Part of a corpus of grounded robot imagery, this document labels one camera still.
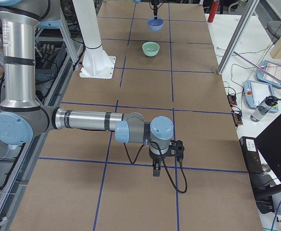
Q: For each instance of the aluminium frame post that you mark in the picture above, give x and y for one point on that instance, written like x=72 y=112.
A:
x=244 y=19

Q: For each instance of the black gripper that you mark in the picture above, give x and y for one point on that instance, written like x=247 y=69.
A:
x=154 y=7
x=156 y=159

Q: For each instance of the clear water bottle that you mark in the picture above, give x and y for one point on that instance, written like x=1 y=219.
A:
x=263 y=108

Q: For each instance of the green bowl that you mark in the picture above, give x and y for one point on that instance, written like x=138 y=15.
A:
x=150 y=49

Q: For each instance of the white pedestal column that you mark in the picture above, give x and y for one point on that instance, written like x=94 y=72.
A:
x=96 y=62

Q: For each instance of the black desktop box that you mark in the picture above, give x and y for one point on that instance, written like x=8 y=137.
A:
x=251 y=155

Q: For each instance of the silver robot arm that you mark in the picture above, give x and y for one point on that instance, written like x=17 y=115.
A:
x=138 y=1
x=22 y=117

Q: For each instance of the lower orange-black adapter board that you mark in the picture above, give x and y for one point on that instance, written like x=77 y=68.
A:
x=236 y=115

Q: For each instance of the orange-black adapter board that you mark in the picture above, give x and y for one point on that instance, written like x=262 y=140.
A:
x=231 y=96
x=236 y=115

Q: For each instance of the blue bowl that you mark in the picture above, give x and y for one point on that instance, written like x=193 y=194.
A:
x=155 y=24

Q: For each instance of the upper orange-black adapter board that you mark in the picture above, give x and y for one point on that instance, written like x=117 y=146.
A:
x=231 y=96

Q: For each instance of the near blue teach pendant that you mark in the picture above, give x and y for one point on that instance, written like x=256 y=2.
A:
x=255 y=92

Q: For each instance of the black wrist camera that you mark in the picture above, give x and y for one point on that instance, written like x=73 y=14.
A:
x=176 y=150

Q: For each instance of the red cylinder bottle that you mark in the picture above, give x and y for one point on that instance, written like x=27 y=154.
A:
x=213 y=11

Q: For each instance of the black monitor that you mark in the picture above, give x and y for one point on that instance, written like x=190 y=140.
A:
x=268 y=143

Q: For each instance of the blue teach pendant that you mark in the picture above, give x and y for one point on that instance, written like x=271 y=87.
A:
x=272 y=68
x=255 y=92

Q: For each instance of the far blue teach pendant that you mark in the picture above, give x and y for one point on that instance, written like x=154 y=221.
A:
x=272 y=68

